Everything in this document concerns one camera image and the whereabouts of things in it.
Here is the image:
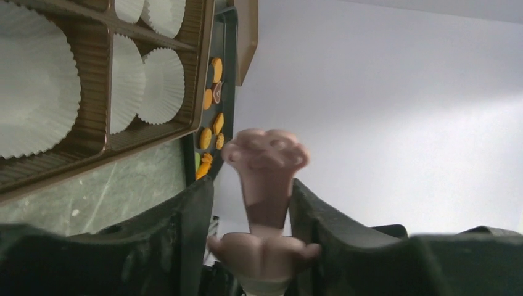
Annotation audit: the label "orange swirl cookie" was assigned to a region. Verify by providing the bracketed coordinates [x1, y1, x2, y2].
[215, 133, 225, 150]

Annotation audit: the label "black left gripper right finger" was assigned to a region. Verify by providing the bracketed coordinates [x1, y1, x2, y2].
[288, 180, 522, 295]

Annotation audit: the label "brown box lid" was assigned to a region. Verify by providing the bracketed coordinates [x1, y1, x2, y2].
[228, 0, 258, 86]

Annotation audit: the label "black cookie tray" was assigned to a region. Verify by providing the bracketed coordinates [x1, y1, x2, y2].
[182, 6, 238, 186]

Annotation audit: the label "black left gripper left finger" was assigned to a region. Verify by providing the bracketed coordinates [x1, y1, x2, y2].
[1, 177, 214, 295]

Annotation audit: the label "orange fish cookie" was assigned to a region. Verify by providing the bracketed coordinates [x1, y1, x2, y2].
[196, 152, 213, 179]

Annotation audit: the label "square orange cookie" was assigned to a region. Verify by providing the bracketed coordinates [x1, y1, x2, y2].
[213, 112, 224, 135]

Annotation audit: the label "pink cat-paw tongs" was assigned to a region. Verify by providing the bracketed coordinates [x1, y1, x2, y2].
[207, 129, 321, 295]

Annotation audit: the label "black sandwich cookie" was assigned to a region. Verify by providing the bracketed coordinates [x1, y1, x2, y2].
[205, 64, 215, 89]

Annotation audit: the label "green round cookie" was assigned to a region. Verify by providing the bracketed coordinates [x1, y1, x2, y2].
[194, 152, 201, 170]

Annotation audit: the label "brown heart cookie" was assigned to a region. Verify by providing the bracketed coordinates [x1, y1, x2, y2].
[211, 81, 223, 104]

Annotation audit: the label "white paper cup liner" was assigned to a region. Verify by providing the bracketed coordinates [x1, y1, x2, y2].
[138, 48, 185, 125]
[1, 1, 81, 158]
[110, 34, 146, 134]
[141, 0, 186, 38]
[114, 0, 145, 23]

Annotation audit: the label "small round orange cookie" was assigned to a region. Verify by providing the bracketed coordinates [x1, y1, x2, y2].
[203, 89, 213, 110]

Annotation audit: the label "brown divided cookie box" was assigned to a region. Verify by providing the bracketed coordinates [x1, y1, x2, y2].
[1, 1, 215, 201]

